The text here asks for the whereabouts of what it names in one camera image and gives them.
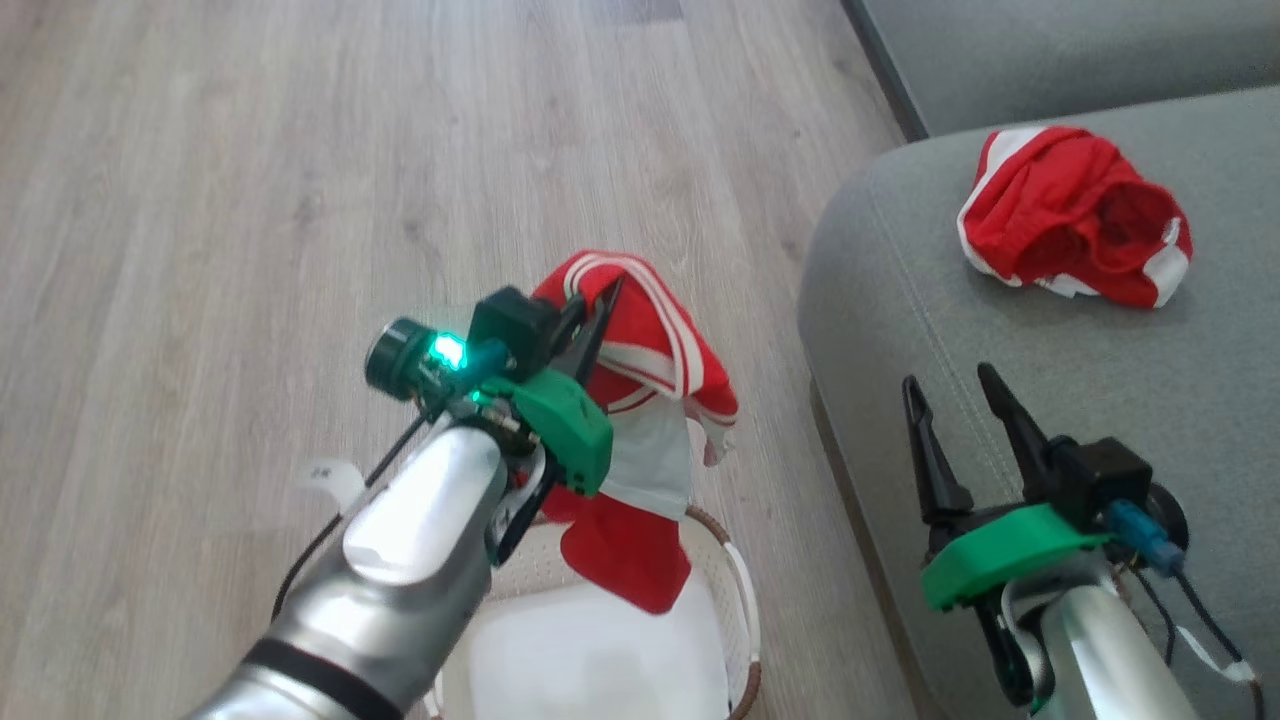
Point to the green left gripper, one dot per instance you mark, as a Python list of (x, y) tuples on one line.
[(565, 425)]

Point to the red jersey with white stripes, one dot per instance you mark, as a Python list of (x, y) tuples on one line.
[(650, 350)]

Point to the red shorts with white trim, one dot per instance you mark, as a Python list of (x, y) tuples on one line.
[(1070, 215)]

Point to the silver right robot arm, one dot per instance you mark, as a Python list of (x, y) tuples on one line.
[(1100, 650)]

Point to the grey fabric sofa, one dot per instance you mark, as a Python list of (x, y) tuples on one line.
[(1050, 400)]

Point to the dark grey rug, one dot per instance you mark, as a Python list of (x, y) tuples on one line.
[(1060, 55)]

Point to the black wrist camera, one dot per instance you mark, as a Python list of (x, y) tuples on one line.
[(1110, 490), (510, 325)]

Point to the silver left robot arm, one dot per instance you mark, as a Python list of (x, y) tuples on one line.
[(400, 560)]

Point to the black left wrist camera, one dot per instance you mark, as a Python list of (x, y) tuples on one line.
[(510, 325)]

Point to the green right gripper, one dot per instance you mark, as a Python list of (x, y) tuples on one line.
[(1010, 550)]

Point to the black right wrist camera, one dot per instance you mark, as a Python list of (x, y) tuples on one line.
[(1110, 490)]

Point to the white woven laundry basket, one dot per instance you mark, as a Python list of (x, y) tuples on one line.
[(600, 650)]

